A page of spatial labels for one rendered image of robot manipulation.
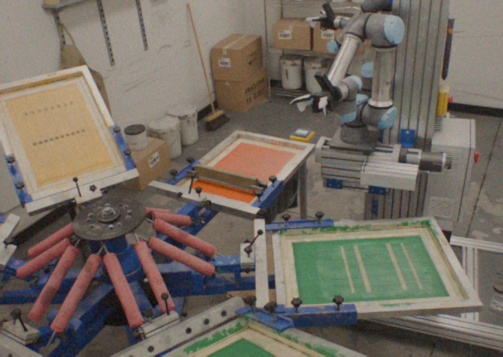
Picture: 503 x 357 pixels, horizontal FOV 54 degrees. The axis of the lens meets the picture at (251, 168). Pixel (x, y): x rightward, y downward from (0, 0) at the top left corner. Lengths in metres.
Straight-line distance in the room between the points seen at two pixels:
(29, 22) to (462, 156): 3.20
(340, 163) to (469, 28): 3.48
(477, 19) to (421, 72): 3.28
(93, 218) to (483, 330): 2.16
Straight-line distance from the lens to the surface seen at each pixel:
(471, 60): 5.94
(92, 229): 2.06
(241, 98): 6.02
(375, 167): 2.55
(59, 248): 2.16
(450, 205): 2.86
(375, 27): 2.31
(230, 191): 2.77
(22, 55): 4.22
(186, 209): 2.52
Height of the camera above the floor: 2.45
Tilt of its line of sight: 30 degrees down
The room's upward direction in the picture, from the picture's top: 5 degrees counter-clockwise
